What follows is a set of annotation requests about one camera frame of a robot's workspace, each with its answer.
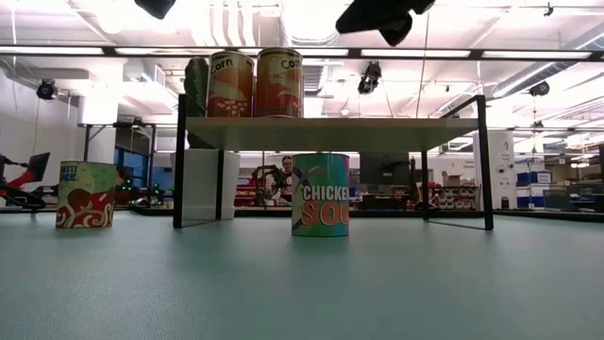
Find orange corn can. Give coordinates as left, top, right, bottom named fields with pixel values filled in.
left=207, top=50, right=256, bottom=118
left=256, top=46, right=305, bottom=118

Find black metal table frame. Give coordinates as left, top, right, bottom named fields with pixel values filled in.
left=0, top=203, right=604, bottom=223

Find black overhead frame bar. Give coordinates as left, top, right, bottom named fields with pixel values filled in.
left=0, top=44, right=604, bottom=61

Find chicken soup can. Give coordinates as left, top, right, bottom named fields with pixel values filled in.
left=291, top=153, right=351, bottom=239

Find black ceiling camera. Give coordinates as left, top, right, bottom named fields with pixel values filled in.
left=528, top=80, right=551, bottom=98
left=36, top=78, right=59, bottom=102

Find green cactus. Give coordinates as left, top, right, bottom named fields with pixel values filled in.
left=183, top=57, right=214, bottom=150

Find black overhead camera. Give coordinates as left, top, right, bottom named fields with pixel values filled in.
left=357, top=60, right=382, bottom=94

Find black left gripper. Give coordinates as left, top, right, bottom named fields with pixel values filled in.
left=133, top=0, right=177, bottom=21

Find white plant pot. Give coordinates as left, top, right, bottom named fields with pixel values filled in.
left=170, top=148, right=242, bottom=221

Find wooden shelf black metal legs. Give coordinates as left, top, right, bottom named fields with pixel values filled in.
left=172, top=93, right=495, bottom=231

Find rack with blue bins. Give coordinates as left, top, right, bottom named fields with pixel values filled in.
left=515, top=169, right=552, bottom=211

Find spaghetti can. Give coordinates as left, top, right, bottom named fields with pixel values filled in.
left=55, top=161, right=117, bottom=230

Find red and black machine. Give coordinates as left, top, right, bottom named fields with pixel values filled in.
left=0, top=151, right=52, bottom=210

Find person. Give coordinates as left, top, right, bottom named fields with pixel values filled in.
left=271, top=155, right=294, bottom=207

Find black background monitor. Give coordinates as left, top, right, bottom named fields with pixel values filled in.
left=359, top=151, right=412, bottom=188

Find green table mat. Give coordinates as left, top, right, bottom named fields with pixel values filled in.
left=0, top=210, right=604, bottom=340

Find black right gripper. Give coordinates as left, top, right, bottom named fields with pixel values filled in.
left=335, top=0, right=436, bottom=47

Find black metal stand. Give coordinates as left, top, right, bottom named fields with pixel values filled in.
left=77, top=121, right=158, bottom=209

